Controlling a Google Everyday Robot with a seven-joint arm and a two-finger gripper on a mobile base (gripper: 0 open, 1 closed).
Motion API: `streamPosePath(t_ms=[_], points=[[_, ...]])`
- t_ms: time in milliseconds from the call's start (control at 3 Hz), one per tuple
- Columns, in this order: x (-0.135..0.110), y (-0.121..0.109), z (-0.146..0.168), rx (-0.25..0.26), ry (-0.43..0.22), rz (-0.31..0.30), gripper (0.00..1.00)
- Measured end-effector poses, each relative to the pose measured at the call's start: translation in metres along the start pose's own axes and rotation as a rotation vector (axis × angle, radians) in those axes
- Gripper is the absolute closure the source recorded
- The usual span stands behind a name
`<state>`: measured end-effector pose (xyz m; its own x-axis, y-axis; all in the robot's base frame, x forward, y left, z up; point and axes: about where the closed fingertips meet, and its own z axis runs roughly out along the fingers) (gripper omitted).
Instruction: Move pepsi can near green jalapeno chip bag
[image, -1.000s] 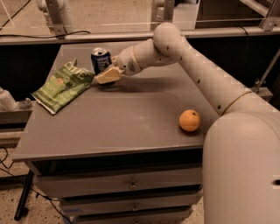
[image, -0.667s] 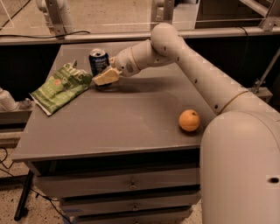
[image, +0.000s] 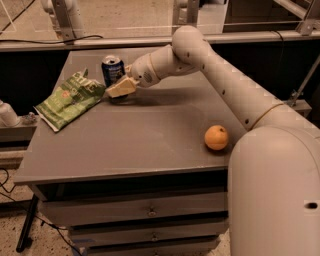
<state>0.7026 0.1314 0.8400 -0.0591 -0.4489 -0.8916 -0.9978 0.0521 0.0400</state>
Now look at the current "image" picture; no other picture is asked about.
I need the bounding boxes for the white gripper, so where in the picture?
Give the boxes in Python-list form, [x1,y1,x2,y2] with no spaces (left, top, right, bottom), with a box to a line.
[106,54,160,98]

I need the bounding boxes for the blue pepsi can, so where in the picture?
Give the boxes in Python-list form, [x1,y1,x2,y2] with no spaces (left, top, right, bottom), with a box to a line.
[101,55,125,88]

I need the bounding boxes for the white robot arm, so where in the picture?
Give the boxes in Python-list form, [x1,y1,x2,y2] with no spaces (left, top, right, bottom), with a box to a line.
[107,26,320,256]

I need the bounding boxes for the green jalapeno chip bag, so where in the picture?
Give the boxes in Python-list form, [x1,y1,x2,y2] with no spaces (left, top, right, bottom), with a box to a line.
[35,69,106,132]

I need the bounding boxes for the grey drawer cabinet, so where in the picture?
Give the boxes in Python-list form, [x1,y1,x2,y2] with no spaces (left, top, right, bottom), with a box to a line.
[13,44,254,256]

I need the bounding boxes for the orange fruit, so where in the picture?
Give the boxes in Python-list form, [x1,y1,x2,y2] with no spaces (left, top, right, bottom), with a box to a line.
[204,125,229,150]

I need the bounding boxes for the white pipe at left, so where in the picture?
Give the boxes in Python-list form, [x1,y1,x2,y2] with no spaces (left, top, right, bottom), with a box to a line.
[0,100,20,127]

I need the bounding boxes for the top grey drawer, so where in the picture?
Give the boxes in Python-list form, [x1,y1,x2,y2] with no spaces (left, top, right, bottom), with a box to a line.
[39,190,228,226]

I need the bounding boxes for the grey drawer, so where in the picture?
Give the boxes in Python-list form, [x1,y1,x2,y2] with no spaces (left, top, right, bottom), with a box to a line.
[39,190,228,226]
[70,218,228,247]
[87,236,220,256]

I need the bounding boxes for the middle grey drawer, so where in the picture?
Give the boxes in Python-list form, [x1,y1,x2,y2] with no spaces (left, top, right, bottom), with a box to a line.
[70,218,228,247]

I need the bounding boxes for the bottom grey drawer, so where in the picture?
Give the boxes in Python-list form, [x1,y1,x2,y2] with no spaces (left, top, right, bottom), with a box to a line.
[87,236,220,256]

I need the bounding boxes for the black metal leg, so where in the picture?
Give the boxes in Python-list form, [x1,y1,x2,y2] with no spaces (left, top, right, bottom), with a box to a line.
[16,195,38,253]

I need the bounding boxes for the grey metal rail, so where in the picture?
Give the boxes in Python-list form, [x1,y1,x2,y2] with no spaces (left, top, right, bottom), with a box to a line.
[0,30,320,52]

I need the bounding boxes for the black cable on rail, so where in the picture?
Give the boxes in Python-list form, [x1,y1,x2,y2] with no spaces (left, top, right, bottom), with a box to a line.
[0,34,104,45]

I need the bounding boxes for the black cable on floor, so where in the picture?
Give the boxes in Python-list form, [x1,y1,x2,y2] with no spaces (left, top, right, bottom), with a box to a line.
[0,167,83,256]

